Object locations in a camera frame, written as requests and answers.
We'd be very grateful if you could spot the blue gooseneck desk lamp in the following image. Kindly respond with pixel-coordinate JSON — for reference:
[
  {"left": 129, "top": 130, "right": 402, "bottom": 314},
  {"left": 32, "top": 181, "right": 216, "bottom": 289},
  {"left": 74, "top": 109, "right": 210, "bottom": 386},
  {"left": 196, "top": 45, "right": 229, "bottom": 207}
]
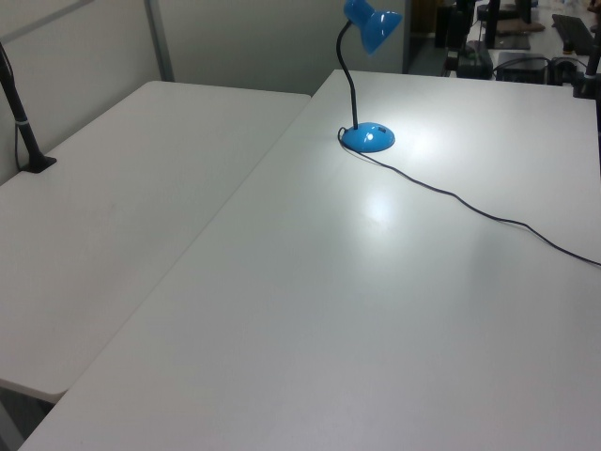
[{"left": 335, "top": 0, "right": 404, "bottom": 154}]

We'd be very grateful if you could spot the black electronic device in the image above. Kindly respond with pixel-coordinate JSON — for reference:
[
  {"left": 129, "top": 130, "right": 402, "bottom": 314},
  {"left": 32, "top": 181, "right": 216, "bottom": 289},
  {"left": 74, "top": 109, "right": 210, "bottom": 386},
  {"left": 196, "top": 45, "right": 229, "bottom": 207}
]
[{"left": 442, "top": 39, "right": 495, "bottom": 79}]

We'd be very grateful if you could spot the black box case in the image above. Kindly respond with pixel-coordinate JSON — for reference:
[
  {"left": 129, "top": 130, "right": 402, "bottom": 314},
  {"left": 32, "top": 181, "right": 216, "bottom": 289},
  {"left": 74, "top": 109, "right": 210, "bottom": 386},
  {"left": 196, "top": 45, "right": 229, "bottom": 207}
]
[{"left": 492, "top": 51, "right": 551, "bottom": 86}]

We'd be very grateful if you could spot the black monitor stand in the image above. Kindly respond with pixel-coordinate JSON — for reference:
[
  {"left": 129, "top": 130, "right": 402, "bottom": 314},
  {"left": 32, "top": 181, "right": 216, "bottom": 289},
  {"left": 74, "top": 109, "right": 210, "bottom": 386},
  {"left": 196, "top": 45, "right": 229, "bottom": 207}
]
[{"left": 477, "top": 0, "right": 532, "bottom": 53}]

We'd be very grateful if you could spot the black clamp stand pole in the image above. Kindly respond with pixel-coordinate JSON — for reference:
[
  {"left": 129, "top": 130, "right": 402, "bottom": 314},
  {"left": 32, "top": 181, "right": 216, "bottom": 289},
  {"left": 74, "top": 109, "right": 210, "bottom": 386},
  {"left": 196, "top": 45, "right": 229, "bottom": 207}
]
[{"left": 569, "top": 33, "right": 601, "bottom": 101}]

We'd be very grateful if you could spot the black lamp power cable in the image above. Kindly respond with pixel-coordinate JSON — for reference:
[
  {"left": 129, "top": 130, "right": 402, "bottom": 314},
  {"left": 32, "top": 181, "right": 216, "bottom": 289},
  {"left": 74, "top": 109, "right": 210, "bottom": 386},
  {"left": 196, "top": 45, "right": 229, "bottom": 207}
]
[{"left": 336, "top": 125, "right": 601, "bottom": 268}]

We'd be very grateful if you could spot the grey metal frame post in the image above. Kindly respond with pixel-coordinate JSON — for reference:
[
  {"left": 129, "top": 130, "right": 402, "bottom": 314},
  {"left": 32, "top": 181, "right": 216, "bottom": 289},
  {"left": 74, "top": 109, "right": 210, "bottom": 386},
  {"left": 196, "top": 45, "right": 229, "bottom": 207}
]
[{"left": 144, "top": 0, "right": 177, "bottom": 84}]

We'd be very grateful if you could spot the black camera stand pole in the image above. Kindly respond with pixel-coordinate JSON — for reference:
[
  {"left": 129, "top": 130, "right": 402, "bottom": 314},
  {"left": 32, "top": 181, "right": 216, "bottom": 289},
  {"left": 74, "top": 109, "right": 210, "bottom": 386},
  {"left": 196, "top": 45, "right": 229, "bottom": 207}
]
[{"left": 0, "top": 40, "right": 58, "bottom": 176}]

